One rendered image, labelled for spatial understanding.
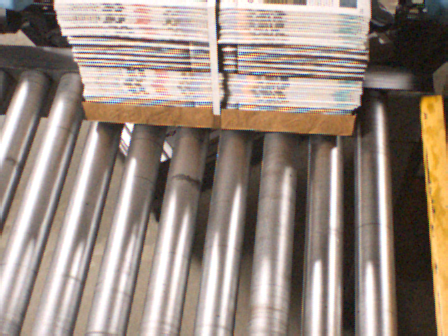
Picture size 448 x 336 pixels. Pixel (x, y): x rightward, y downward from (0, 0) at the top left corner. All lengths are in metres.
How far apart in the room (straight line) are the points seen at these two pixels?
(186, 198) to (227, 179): 0.06
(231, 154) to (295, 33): 0.21
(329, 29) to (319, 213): 0.24
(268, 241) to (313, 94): 0.20
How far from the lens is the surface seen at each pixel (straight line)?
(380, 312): 0.86
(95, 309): 0.87
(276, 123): 0.97
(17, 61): 1.15
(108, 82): 0.95
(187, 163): 0.96
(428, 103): 1.04
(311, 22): 0.83
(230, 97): 0.94
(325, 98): 0.94
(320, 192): 0.94
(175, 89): 0.94
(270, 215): 0.92
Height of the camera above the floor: 1.57
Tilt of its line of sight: 54 degrees down
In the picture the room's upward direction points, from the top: 3 degrees counter-clockwise
